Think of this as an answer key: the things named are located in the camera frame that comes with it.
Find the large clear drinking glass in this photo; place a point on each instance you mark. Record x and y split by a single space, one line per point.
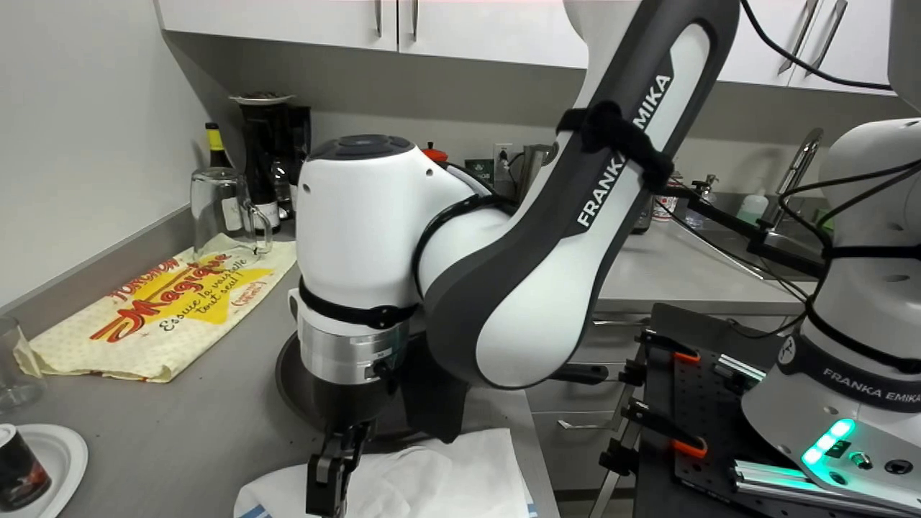
217 204

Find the dark printed mug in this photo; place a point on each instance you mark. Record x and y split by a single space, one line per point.
20 475

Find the white cloth towel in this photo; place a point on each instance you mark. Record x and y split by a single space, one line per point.
451 475

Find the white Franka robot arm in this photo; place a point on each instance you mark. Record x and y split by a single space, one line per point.
536 269

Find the black frying pan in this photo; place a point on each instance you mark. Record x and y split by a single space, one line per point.
290 378

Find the under-counter cabinet front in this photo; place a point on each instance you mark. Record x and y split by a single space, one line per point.
608 332

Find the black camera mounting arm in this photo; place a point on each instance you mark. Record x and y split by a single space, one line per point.
739 221

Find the yellow printed tea towel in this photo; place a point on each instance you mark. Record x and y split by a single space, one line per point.
146 318

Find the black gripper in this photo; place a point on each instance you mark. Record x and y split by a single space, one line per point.
365 404

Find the white towel blue stripe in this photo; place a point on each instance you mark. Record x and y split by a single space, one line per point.
270 499

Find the metal sink faucet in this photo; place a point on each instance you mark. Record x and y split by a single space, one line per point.
797 175

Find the dish soap bottle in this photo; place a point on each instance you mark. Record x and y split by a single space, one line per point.
752 207

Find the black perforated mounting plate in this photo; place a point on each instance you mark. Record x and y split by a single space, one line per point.
707 404

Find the grey metal stand leg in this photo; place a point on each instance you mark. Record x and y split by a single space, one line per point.
615 479

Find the black coffee maker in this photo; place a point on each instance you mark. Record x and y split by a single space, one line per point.
264 131

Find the small clear glass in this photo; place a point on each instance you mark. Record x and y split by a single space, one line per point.
15 369

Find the white wall cabinet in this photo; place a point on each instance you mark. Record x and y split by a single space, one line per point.
290 23

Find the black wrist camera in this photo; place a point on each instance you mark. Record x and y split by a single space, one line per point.
437 390

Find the white plate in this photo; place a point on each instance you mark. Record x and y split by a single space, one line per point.
63 460

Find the wine bottle yellow foil neck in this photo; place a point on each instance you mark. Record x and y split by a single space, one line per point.
224 182

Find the small dark tea box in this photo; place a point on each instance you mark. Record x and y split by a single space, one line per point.
479 171

